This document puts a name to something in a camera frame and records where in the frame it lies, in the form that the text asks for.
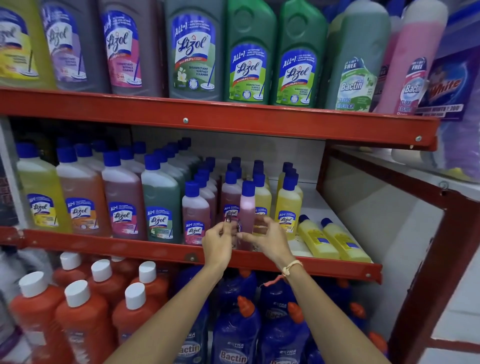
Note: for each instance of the person's right hand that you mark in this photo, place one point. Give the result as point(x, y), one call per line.
point(272, 243)

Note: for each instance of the person's left hand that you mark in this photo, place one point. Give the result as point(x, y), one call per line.
point(217, 247)

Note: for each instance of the person's right thumb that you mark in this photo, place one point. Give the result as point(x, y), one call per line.
point(249, 237)

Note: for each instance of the person's left fingers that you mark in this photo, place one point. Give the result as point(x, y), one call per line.
point(227, 232)

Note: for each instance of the pink blue-capped cleaner bottle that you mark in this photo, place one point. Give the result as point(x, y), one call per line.
point(247, 204)

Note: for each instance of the person's left forearm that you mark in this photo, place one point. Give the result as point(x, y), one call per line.
point(176, 315)

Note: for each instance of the person's right forearm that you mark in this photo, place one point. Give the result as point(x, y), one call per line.
point(330, 318)

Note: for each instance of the rows of small cleaner bottles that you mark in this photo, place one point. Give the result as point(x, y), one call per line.
point(288, 202)

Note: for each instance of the cream thread wristband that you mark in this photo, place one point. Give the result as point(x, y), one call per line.
point(292, 267)

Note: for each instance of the yellow cleaner bottle lying flat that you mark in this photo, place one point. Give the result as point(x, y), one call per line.
point(347, 242)
point(318, 238)

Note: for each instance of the group of blue orange-capped bottles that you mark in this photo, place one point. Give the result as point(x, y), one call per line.
point(240, 330)

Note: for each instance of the rows of medium cleaner bottles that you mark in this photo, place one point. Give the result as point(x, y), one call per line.
point(120, 202)

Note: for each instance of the red metal shelving rack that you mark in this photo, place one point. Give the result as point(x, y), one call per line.
point(225, 118)

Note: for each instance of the group of orange white-capped bottles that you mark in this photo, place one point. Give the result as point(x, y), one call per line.
point(78, 315)

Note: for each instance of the large green cleaner bottle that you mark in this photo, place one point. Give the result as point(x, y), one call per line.
point(298, 56)
point(249, 56)

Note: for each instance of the large grey-green cleaner bottle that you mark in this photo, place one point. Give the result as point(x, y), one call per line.
point(193, 52)

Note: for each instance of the pale green floor cleaner bottle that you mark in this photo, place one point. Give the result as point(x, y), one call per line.
point(356, 60)

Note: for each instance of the large pink cleaner bottle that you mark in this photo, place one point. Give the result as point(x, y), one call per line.
point(127, 48)

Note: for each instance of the pale pink floor cleaner bottle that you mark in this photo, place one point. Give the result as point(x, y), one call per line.
point(408, 60)

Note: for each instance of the purple detergent packet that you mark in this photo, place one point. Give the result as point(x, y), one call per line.
point(455, 112)

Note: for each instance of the large purple cleaner bottle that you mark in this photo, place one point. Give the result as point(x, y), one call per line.
point(71, 45)

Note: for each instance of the large yellow cleaner bottle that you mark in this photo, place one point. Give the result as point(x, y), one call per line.
point(20, 45)

